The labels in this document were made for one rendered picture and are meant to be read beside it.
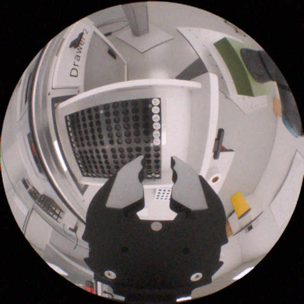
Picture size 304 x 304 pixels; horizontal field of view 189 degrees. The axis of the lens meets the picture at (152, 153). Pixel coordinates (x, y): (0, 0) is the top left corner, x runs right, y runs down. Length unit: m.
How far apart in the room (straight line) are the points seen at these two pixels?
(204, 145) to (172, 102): 0.12
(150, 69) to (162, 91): 0.90
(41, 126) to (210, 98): 0.33
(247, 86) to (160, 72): 0.90
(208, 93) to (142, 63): 1.03
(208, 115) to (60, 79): 0.33
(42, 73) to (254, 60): 0.54
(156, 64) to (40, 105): 1.07
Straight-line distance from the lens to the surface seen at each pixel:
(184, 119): 0.27
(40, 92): 0.27
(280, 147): 3.28
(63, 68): 0.31
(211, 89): 0.19
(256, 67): 0.41
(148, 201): 0.56
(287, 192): 3.35
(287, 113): 0.39
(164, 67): 1.16
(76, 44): 0.32
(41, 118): 0.26
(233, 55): 0.44
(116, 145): 0.22
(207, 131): 0.20
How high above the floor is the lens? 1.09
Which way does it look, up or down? 62 degrees down
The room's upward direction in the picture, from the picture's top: 180 degrees clockwise
